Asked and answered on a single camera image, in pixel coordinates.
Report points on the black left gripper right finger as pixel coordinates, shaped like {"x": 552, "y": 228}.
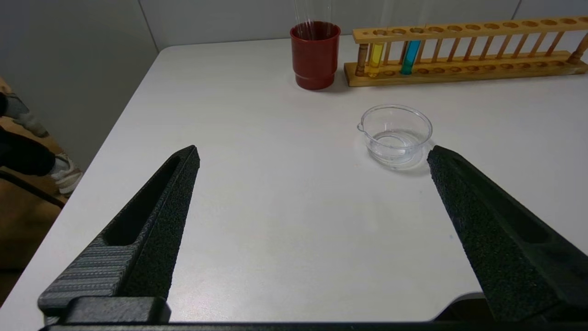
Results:
{"x": 500, "y": 248}

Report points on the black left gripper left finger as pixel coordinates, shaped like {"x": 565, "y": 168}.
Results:
{"x": 151, "y": 239}

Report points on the test tube with blue pigment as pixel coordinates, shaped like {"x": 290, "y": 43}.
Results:
{"x": 409, "y": 57}

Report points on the test tube with yellow pigment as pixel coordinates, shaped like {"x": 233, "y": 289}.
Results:
{"x": 375, "y": 57}

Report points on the wooden test tube rack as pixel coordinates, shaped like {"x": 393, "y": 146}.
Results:
{"x": 464, "y": 73}

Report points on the empty clear glass tube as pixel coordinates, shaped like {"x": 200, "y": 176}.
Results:
{"x": 328, "y": 23}
{"x": 305, "y": 27}

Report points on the white sneaker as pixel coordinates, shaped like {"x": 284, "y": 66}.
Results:
{"x": 69, "y": 177}

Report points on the clear glass dish with spout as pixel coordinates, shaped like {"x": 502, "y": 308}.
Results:
{"x": 395, "y": 138}

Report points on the dark trouser leg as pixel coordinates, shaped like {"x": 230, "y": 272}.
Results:
{"x": 23, "y": 154}

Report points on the grey shoe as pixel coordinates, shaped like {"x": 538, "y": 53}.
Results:
{"x": 25, "y": 117}

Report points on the dark red plastic cup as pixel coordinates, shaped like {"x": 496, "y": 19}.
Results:
{"x": 315, "y": 59}

